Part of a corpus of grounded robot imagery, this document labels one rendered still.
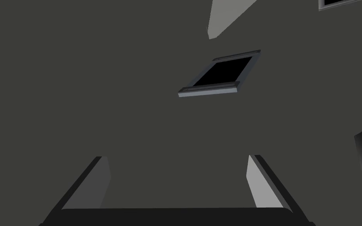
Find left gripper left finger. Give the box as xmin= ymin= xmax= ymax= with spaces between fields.
xmin=53 ymin=156 xmax=112 ymax=210

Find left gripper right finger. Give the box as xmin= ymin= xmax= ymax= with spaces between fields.
xmin=246 ymin=154 xmax=294 ymax=213

